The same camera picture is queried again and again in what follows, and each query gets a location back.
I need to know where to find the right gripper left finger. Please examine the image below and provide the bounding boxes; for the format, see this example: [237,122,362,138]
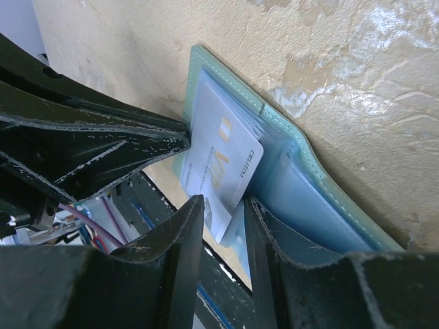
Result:
[1,195,204,328]

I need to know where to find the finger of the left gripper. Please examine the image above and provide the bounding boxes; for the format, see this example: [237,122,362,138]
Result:
[1,35,189,137]
[1,114,189,202]

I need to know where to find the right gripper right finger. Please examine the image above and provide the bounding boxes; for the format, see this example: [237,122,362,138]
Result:
[244,197,438,328]

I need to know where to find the green card holder wallet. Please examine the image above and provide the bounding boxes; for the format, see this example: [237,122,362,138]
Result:
[173,45,401,254]

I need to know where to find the white VIP card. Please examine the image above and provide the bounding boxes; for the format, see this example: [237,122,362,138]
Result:
[181,75,263,242]

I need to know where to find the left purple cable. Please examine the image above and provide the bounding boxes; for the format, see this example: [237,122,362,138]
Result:
[58,197,130,247]

